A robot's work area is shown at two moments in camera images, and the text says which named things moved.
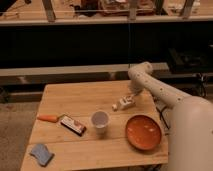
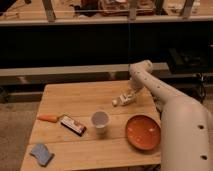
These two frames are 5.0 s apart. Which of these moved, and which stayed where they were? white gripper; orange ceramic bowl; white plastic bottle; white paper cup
Moved: white plastic bottle
Stayed: white gripper; white paper cup; orange ceramic bowl
